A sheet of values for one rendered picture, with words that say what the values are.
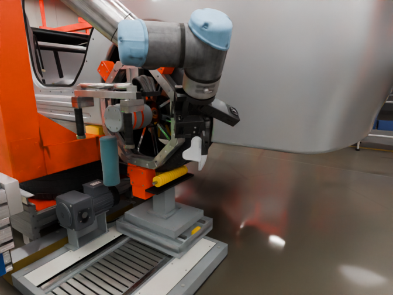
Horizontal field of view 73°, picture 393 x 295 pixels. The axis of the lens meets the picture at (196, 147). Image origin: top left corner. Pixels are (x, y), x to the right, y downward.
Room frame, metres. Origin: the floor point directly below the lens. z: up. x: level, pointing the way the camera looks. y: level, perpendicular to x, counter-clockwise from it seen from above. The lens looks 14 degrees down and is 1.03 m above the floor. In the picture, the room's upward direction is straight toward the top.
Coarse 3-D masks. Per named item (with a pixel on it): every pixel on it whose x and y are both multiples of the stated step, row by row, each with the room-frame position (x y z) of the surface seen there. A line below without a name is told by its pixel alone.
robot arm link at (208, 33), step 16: (192, 16) 0.47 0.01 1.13; (208, 16) 0.48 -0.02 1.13; (224, 16) 0.48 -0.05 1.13; (192, 32) 0.47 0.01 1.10; (208, 32) 0.46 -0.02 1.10; (224, 32) 0.46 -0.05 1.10; (192, 48) 0.47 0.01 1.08; (208, 48) 0.47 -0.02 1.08; (224, 48) 0.48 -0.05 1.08; (192, 64) 0.49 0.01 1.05; (208, 64) 0.49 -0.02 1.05; (208, 80) 0.51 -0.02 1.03
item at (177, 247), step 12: (204, 216) 1.56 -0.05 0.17; (120, 228) 1.48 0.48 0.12; (132, 228) 1.42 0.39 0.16; (144, 228) 1.44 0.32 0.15; (192, 228) 1.45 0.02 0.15; (204, 228) 1.45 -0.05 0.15; (144, 240) 1.37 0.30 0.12; (156, 240) 1.32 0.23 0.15; (168, 240) 1.32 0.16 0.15; (180, 240) 1.29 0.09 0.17; (192, 240) 1.34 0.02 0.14; (168, 252) 1.27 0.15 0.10; (180, 252) 1.24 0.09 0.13
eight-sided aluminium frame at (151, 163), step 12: (120, 72) 1.46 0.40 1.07; (156, 72) 1.27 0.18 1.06; (168, 84) 1.23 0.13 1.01; (168, 96) 1.23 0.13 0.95; (108, 132) 1.47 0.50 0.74; (120, 144) 1.48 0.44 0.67; (168, 144) 1.23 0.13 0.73; (180, 144) 1.24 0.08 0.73; (120, 156) 1.43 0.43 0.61; (132, 156) 1.39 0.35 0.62; (144, 156) 1.39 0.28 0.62; (156, 156) 1.28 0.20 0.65; (168, 156) 1.29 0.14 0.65; (156, 168) 1.30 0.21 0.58
